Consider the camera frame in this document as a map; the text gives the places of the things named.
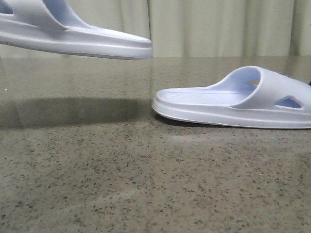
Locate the light blue slipper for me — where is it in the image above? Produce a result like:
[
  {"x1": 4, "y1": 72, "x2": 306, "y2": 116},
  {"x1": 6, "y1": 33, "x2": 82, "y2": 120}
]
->
[
  {"x1": 152, "y1": 66, "x2": 311, "y2": 129},
  {"x1": 0, "y1": 0, "x2": 153, "y2": 60}
]

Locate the pale green curtain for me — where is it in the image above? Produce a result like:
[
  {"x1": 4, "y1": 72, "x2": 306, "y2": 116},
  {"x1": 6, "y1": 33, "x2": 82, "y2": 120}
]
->
[{"x1": 0, "y1": 0, "x2": 311, "y2": 57}]

